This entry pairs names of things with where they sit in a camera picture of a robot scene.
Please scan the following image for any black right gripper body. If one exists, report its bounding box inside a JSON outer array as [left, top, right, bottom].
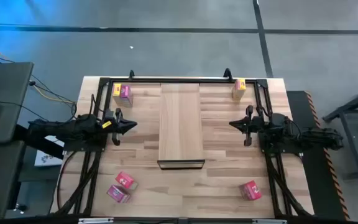
[[243, 105, 262, 147]]

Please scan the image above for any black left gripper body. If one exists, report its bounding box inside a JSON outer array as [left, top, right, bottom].
[[103, 108, 124, 146]]

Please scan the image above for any purple cereal box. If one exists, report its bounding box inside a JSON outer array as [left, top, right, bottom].
[[106, 184, 132, 204], [119, 84, 134, 108]]

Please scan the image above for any red cereal box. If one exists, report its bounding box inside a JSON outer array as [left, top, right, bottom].
[[114, 170, 139, 190], [238, 180, 263, 202]]

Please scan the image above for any white printed box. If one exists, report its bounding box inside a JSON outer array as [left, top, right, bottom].
[[34, 135, 65, 167]]

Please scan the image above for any black mat with orange stripes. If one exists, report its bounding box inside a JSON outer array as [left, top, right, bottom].
[[286, 90, 351, 222]]

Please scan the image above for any grey desk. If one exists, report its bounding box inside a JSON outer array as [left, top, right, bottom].
[[0, 61, 35, 146], [0, 140, 27, 220]]

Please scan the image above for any shiny desk caster wheel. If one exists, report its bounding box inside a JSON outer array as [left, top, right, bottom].
[[13, 202, 28, 215]]

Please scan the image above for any black metal table frame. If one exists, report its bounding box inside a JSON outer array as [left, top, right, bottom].
[[51, 76, 315, 218]]

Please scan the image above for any wooden shelf with black frame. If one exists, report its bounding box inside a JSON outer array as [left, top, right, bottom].
[[157, 82, 206, 170]]

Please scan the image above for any orange cable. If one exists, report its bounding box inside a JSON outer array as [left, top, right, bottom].
[[0, 37, 76, 104]]

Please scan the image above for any silver metal bracket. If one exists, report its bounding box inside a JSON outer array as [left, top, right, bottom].
[[252, 218, 288, 224], [78, 217, 114, 224]]

